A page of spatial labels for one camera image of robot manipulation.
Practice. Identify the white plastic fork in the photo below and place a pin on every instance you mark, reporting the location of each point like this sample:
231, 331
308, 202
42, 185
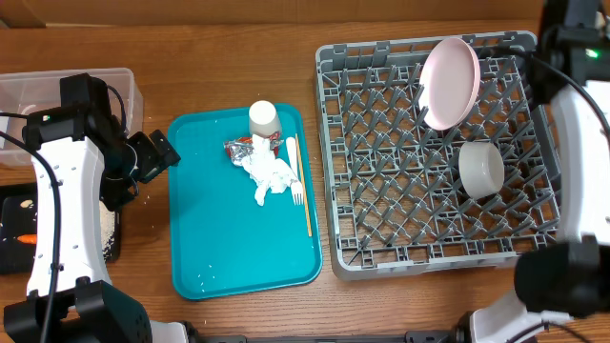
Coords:
296, 186

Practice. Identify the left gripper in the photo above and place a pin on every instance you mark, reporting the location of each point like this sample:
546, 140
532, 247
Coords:
153, 160

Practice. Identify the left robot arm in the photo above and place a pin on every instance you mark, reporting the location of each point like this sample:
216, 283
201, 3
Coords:
82, 160

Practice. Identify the grey plastic dishwasher rack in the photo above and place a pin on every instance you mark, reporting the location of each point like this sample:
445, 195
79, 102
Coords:
395, 203

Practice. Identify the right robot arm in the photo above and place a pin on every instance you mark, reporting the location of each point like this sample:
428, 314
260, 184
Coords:
570, 279

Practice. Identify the wooden chopstick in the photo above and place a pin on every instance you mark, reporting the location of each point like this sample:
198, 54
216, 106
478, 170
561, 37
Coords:
304, 190

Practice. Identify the crumpled white tissue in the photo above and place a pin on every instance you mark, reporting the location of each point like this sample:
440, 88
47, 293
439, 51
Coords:
270, 174

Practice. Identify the white round plate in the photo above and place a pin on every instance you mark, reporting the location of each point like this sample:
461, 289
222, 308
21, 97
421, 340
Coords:
450, 79

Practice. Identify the white rice pile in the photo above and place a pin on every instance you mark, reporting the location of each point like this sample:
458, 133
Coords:
107, 224

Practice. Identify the nut shells pile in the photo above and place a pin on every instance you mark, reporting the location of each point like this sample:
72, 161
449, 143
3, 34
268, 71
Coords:
26, 204

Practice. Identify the crumpled foil wrapper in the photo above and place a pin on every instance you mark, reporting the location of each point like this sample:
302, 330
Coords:
240, 148

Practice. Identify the white paper cup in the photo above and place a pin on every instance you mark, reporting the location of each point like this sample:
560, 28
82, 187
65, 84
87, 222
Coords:
263, 119

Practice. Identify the orange carrot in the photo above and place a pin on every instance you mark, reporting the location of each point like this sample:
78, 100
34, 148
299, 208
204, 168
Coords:
28, 239

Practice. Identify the clear plastic bin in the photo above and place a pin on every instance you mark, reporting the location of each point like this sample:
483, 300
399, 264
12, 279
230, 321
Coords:
27, 92

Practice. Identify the white bowl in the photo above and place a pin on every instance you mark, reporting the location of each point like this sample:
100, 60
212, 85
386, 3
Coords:
481, 169

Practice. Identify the black waste tray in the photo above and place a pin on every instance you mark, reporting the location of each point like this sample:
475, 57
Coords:
17, 257

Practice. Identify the teal plastic tray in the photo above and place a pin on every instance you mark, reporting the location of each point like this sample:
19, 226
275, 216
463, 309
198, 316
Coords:
223, 242

